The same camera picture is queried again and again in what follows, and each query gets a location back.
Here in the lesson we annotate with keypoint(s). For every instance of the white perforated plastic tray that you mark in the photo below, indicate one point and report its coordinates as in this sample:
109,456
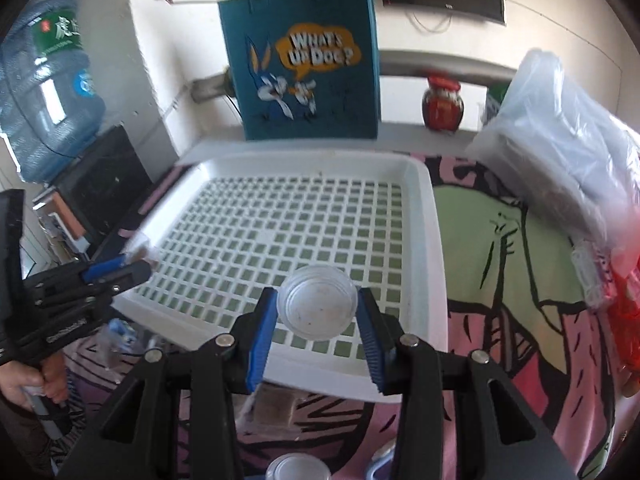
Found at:
280,220

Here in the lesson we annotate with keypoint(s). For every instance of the teal cartoon tote bag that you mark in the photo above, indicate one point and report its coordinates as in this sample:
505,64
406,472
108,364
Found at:
310,60

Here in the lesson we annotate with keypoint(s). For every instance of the black water dispenser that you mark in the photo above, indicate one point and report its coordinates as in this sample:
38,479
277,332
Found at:
105,185

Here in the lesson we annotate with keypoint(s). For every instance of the red-lidded sauce jar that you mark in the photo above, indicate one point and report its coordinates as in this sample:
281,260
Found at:
443,105

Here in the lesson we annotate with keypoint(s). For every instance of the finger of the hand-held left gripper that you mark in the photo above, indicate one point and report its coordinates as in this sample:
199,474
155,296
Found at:
132,275
102,270

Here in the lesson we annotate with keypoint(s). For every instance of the person's left forearm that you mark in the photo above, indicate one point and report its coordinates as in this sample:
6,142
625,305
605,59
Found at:
20,437

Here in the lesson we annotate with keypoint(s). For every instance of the clear plastic package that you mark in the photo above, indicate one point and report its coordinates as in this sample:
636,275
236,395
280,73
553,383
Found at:
592,275

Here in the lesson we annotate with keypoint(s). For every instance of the clear round plastic cup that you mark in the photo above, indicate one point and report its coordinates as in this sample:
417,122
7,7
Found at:
316,305
297,469

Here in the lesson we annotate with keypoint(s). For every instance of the translucent plastic bag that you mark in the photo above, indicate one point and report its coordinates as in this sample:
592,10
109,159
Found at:
565,150

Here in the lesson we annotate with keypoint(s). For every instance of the red plastic packaging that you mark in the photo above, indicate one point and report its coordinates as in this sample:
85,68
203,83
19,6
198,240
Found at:
627,320

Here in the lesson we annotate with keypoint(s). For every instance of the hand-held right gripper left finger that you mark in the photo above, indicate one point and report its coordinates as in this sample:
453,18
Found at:
266,330

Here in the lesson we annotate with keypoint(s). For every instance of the person's left hand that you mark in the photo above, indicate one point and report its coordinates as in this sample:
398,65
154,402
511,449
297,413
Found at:
25,380

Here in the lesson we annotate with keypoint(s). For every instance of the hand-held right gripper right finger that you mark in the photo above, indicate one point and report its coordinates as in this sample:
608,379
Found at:
369,332

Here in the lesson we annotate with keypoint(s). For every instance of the grey metal pipe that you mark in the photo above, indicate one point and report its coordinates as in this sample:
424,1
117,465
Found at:
210,87

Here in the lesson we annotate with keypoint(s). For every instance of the large blue water bottle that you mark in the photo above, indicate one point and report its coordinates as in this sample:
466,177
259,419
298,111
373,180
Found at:
45,90

